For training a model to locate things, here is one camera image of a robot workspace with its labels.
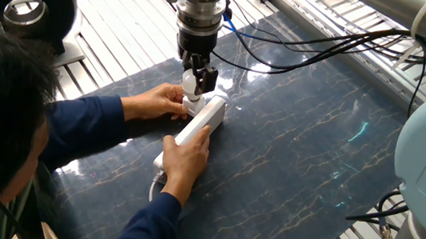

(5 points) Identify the dark marble pattern mat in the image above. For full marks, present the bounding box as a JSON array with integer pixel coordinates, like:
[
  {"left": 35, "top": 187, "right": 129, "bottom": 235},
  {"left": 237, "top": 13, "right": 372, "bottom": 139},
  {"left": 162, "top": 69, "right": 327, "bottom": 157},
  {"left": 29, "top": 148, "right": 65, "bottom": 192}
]
[{"left": 20, "top": 0, "right": 420, "bottom": 239}]

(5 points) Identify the navy sleeved right forearm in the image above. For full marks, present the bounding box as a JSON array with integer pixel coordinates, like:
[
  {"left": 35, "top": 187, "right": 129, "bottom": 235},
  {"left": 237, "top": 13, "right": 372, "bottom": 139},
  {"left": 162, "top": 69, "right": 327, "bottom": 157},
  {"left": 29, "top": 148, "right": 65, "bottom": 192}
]
[{"left": 102, "top": 185, "right": 185, "bottom": 239}]

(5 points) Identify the white plug-in bulb holder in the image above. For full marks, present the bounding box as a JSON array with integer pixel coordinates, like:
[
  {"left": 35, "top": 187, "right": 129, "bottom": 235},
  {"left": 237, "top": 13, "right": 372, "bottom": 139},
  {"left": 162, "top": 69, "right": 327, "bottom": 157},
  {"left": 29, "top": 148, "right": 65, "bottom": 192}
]
[{"left": 180, "top": 94, "right": 208, "bottom": 118}]

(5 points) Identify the white power strip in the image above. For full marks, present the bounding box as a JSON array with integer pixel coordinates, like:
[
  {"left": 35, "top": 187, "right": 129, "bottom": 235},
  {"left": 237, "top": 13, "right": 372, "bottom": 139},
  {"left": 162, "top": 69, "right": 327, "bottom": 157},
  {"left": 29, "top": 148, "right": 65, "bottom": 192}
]
[{"left": 149, "top": 89, "right": 228, "bottom": 189}]

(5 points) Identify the dark blue robot cable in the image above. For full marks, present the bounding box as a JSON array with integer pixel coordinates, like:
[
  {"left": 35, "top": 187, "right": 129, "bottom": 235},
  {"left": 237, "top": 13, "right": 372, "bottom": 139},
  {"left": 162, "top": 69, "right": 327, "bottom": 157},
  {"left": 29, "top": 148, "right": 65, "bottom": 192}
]
[{"left": 217, "top": 11, "right": 329, "bottom": 75}]

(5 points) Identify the person's left hand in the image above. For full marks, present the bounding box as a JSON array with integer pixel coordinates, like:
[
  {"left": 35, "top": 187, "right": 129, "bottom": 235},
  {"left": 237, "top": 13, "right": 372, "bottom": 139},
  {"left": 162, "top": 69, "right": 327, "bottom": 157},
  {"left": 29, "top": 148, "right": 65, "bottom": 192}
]
[{"left": 130, "top": 78, "right": 193, "bottom": 128}]

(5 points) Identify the black cable with metal plug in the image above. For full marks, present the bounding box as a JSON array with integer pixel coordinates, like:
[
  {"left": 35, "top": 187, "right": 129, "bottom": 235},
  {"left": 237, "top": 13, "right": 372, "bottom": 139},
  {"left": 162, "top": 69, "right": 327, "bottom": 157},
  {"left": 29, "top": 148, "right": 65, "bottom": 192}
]
[{"left": 343, "top": 185, "right": 412, "bottom": 239}]

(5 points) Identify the black cable clamp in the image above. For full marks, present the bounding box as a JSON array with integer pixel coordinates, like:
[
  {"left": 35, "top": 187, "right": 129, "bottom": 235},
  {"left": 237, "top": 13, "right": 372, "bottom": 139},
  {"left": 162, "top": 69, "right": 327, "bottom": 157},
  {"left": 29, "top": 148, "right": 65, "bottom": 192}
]
[{"left": 222, "top": 0, "right": 236, "bottom": 21}]

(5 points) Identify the navy sleeved left forearm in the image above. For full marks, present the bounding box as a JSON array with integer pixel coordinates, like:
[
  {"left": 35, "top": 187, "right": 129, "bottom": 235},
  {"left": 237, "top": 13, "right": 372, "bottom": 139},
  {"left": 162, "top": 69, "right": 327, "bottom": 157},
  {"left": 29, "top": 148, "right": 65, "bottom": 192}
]
[{"left": 36, "top": 86, "right": 138, "bottom": 181}]

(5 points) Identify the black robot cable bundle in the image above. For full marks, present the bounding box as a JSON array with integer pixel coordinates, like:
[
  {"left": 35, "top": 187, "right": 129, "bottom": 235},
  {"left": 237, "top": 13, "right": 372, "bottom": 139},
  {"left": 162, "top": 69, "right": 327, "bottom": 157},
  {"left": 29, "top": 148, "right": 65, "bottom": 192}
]
[{"left": 205, "top": 0, "right": 426, "bottom": 121}]

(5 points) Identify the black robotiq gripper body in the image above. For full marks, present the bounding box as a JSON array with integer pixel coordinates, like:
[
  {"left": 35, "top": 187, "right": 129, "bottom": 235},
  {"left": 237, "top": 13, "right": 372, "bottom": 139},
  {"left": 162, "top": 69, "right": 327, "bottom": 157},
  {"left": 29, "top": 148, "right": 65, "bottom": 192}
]
[{"left": 174, "top": 26, "right": 220, "bottom": 64}]

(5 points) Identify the grey device base plate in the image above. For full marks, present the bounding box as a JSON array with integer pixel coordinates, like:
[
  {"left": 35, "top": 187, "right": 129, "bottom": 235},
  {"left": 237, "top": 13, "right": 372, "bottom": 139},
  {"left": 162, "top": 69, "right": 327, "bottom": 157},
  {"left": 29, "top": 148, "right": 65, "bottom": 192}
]
[{"left": 54, "top": 35, "right": 89, "bottom": 72}]

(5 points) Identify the white power strip cable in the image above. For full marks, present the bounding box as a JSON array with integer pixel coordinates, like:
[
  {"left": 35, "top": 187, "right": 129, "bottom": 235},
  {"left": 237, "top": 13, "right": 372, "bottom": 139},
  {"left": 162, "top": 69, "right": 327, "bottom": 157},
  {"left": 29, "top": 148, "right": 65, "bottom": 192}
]
[{"left": 142, "top": 170, "right": 191, "bottom": 239}]

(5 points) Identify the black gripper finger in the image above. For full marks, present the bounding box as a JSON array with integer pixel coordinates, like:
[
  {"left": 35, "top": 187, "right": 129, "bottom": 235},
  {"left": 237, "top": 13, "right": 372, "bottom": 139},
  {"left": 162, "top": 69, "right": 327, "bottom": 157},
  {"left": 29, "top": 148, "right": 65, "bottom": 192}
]
[
  {"left": 179, "top": 51, "right": 194, "bottom": 73},
  {"left": 186, "top": 53, "right": 221, "bottom": 99}
]

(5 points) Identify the green trousered leg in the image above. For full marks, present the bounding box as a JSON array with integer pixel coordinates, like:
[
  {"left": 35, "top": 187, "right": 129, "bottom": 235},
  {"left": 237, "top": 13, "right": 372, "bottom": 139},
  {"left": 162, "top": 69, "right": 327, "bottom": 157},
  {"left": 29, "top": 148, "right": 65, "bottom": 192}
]
[{"left": 0, "top": 173, "right": 37, "bottom": 239}]

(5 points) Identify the person's right hand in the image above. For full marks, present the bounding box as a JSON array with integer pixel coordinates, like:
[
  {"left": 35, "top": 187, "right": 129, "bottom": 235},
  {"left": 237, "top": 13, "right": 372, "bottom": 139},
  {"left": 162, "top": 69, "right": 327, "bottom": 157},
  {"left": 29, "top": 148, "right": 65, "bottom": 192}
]
[{"left": 154, "top": 120, "right": 213, "bottom": 209}]

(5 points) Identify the white LED bulb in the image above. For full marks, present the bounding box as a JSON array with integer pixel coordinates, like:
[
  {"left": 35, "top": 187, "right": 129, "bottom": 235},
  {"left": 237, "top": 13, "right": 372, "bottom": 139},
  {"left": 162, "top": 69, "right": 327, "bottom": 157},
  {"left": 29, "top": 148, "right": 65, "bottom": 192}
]
[{"left": 179, "top": 66, "right": 203, "bottom": 102}]

